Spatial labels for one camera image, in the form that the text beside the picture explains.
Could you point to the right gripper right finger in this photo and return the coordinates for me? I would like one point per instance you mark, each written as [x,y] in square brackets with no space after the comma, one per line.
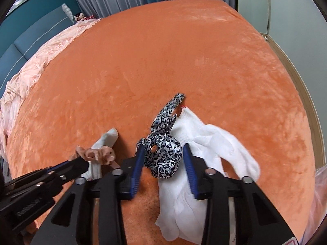
[237,211]

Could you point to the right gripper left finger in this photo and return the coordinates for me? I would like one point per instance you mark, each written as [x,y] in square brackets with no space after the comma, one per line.
[71,219]

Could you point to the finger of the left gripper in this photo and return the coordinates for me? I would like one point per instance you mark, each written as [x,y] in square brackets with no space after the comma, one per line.
[70,170]

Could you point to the grey drawstring pouch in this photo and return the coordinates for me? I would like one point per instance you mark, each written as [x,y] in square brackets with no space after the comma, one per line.
[109,139]

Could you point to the pink scrunchie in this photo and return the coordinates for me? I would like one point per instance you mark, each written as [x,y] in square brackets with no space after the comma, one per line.
[103,156]

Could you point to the white cotton glove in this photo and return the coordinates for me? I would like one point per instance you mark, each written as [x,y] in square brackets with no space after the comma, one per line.
[183,201]

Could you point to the leopard print scrunchie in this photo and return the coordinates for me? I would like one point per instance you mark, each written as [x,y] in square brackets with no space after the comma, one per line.
[163,152]

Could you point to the pink bed quilt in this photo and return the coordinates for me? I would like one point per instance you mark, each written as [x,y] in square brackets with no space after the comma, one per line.
[20,85]

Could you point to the orange plush bed blanket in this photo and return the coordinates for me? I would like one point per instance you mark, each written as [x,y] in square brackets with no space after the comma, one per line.
[122,71]

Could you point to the blue padded headboard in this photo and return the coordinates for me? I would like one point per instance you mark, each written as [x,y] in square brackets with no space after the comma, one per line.
[28,43]

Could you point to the plush toy by bed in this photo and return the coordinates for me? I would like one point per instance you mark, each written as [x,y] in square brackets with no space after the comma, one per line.
[80,17]

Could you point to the standing floor mirror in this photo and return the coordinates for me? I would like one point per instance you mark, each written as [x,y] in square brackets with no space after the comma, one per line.
[257,13]

